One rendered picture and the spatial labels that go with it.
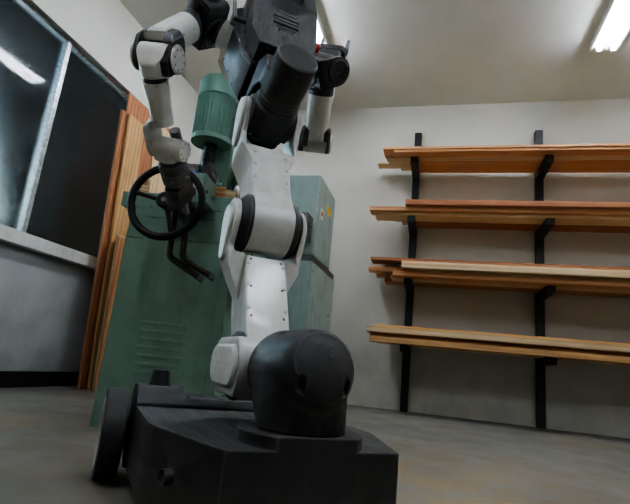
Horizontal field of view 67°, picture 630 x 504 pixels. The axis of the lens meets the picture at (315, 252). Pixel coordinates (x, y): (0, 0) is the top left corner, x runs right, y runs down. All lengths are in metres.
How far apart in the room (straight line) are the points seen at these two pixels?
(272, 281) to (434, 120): 3.67
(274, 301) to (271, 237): 0.15
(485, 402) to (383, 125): 2.56
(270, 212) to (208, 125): 1.08
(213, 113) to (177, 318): 0.90
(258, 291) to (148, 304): 0.88
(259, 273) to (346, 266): 3.12
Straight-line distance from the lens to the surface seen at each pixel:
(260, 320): 1.06
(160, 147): 1.52
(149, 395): 1.21
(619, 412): 4.27
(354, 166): 4.51
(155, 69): 1.43
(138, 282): 1.96
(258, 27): 1.48
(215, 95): 2.24
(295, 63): 1.27
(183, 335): 1.86
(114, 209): 3.55
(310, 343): 0.78
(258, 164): 1.27
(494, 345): 3.68
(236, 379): 0.92
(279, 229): 1.14
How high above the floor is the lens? 0.30
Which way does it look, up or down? 13 degrees up
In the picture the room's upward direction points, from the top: 6 degrees clockwise
